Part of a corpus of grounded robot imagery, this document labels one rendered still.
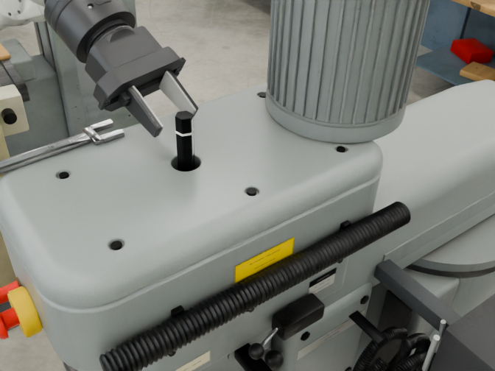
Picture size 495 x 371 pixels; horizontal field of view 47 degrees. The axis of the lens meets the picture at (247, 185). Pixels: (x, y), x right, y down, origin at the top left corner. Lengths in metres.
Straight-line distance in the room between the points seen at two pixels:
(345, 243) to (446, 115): 0.47
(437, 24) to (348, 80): 5.10
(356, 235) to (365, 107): 0.17
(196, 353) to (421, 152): 0.52
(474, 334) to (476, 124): 0.47
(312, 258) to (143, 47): 0.33
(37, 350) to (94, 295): 2.40
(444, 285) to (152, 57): 0.69
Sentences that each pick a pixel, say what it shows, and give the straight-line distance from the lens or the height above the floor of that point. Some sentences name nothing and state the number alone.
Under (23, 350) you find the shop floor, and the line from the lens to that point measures 3.00.
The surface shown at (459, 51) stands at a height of 0.28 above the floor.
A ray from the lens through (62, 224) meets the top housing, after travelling 0.65.
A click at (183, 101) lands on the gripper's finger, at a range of 0.71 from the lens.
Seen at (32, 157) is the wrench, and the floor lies 1.90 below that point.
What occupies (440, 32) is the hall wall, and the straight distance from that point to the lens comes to 5.79.
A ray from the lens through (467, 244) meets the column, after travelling 1.17.
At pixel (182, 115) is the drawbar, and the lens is 0.68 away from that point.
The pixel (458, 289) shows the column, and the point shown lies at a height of 1.49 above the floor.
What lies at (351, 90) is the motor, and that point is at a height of 1.97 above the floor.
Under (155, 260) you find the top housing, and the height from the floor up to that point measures 1.88.
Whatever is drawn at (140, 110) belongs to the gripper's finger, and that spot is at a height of 1.96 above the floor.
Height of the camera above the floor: 2.31
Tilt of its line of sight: 38 degrees down
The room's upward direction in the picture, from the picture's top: 2 degrees clockwise
